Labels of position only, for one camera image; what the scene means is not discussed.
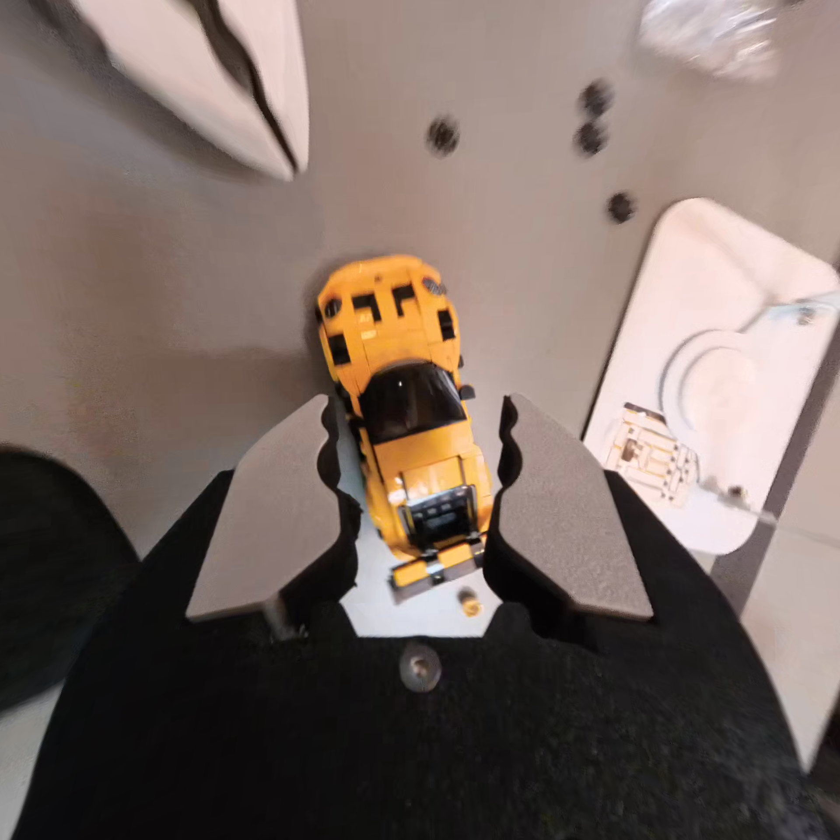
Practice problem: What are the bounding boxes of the lego sticker sheet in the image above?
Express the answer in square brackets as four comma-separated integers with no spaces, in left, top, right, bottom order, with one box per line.
[604,402,700,510]

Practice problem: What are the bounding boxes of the yellow and black lego car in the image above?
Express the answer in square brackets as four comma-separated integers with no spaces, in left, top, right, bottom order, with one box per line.
[315,255,493,605]

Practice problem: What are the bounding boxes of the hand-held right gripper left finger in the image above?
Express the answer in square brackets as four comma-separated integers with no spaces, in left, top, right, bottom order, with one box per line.
[185,394,362,624]

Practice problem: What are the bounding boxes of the clear crumpled plastic bag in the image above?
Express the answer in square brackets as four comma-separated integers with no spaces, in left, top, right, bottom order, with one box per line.
[637,0,783,81]

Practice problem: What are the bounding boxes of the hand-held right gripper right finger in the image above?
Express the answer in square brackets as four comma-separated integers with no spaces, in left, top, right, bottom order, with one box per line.
[482,394,655,623]

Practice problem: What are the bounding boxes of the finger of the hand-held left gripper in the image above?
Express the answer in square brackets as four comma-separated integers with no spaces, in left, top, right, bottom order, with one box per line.
[71,0,294,182]
[218,0,311,172]

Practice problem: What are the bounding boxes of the white monitor stand base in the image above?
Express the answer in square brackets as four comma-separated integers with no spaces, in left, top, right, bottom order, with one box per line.
[583,197,840,557]

